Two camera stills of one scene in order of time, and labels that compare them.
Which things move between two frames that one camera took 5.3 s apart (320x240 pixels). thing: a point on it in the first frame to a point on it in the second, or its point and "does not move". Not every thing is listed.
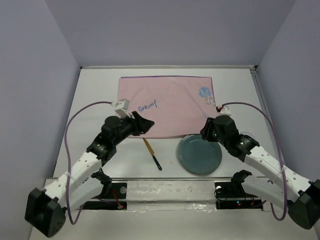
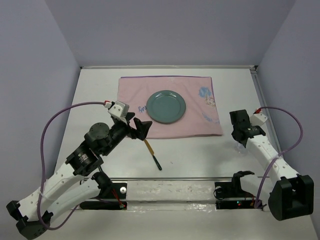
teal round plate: (198, 156) to (166, 106)
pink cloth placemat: (177, 105) does not move
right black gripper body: (217, 137) to (233, 133)
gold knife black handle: (150, 149) does not move
